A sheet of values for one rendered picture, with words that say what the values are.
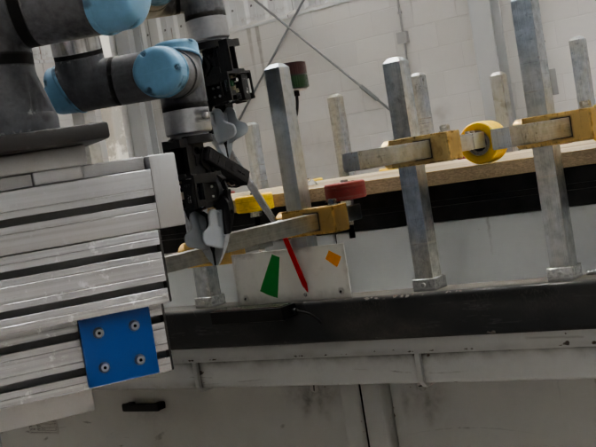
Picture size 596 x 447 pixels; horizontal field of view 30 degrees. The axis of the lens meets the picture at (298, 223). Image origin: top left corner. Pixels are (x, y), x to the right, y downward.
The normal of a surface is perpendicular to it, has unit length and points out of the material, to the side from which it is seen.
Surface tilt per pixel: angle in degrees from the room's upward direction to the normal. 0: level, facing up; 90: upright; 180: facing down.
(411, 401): 90
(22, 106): 73
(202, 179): 90
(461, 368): 90
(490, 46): 90
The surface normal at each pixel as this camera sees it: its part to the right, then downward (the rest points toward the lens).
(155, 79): -0.12, 0.07
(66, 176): 0.37, -0.01
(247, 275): -0.55, 0.13
